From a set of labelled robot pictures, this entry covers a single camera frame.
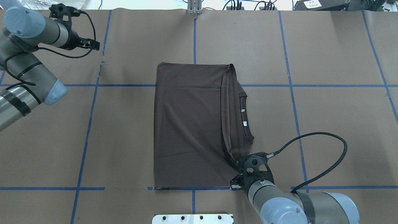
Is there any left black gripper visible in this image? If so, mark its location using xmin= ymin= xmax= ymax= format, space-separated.
xmin=65 ymin=30 xmax=100 ymax=51

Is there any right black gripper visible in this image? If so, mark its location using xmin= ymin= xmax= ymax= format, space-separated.
xmin=230 ymin=174 xmax=252 ymax=192

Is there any brown t-shirt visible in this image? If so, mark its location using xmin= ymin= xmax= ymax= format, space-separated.
xmin=154 ymin=62 xmax=254 ymax=189

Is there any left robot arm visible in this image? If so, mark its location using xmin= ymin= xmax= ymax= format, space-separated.
xmin=0 ymin=3 xmax=100 ymax=130

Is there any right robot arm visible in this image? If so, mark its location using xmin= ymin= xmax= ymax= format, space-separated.
xmin=230 ymin=174 xmax=360 ymax=224

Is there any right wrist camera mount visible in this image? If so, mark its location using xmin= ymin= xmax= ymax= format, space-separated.
xmin=236 ymin=152 xmax=275 ymax=184

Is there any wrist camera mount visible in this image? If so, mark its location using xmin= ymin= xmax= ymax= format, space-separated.
xmin=236 ymin=152 xmax=275 ymax=184
xmin=49 ymin=3 xmax=81 ymax=22

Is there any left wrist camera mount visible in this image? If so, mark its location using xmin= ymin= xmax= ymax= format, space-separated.
xmin=49 ymin=3 xmax=81 ymax=22

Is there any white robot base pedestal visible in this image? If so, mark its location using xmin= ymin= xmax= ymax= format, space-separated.
xmin=152 ymin=214 xmax=234 ymax=224

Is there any aluminium frame post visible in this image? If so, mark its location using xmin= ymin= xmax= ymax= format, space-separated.
xmin=185 ymin=0 xmax=203 ymax=15

